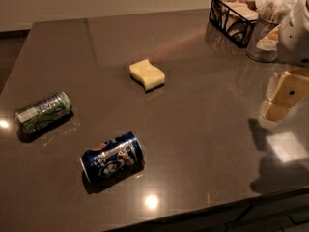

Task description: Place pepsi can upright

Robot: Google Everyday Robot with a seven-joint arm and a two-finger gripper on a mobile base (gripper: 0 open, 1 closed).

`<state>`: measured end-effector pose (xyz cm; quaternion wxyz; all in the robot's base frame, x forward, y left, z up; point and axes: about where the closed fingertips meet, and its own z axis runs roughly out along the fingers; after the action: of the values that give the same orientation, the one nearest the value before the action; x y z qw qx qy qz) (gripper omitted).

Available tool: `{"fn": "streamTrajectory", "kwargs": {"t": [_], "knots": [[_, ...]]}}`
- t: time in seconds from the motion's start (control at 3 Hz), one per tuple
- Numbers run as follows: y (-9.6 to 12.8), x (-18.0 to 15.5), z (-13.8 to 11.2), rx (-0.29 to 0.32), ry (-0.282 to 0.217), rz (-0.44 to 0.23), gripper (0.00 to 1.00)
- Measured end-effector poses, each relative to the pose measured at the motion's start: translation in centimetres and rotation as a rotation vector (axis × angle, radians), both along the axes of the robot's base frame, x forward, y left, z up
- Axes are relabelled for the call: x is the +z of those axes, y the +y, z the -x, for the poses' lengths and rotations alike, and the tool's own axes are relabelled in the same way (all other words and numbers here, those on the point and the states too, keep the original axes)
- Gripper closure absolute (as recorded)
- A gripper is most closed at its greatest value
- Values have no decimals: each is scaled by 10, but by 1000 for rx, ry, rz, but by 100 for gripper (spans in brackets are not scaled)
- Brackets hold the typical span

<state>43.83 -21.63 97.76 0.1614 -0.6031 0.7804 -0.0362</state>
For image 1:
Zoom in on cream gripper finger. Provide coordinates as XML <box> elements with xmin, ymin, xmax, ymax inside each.
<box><xmin>260</xmin><ymin>67</ymin><xmax>309</xmax><ymax>123</ymax></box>

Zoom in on blue pepsi can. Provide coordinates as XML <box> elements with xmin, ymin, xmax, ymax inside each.
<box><xmin>79</xmin><ymin>131</ymin><xmax>143</xmax><ymax>184</ymax></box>

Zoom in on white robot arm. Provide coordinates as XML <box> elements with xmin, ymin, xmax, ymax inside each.
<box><xmin>260</xmin><ymin>0</ymin><xmax>309</xmax><ymax>127</ymax></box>

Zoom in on green soda can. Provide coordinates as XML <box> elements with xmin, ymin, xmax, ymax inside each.
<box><xmin>14</xmin><ymin>92</ymin><xmax>72</xmax><ymax>134</ymax></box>

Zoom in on metal mesh cup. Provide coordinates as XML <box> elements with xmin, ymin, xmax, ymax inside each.
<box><xmin>246</xmin><ymin>17</ymin><xmax>278</xmax><ymax>63</ymax></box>

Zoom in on white plastic packets in cup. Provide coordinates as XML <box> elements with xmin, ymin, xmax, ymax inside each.
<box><xmin>255</xmin><ymin>0</ymin><xmax>297</xmax><ymax>24</ymax></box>

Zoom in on yellow sponge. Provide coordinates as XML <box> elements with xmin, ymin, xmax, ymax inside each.
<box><xmin>129</xmin><ymin>59</ymin><xmax>165</xmax><ymax>91</ymax></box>

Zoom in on black wire napkin holder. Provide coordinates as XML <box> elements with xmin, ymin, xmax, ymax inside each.
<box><xmin>209</xmin><ymin>0</ymin><xmax>258</xmax><ymax>48</ymax></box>

